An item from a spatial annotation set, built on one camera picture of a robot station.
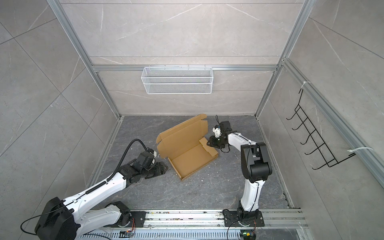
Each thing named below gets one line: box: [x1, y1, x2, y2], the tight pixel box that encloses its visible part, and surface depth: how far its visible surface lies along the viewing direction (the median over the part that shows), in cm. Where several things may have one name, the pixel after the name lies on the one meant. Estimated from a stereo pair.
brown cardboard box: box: [156, 113, 219, 181], surface depth 92 cm
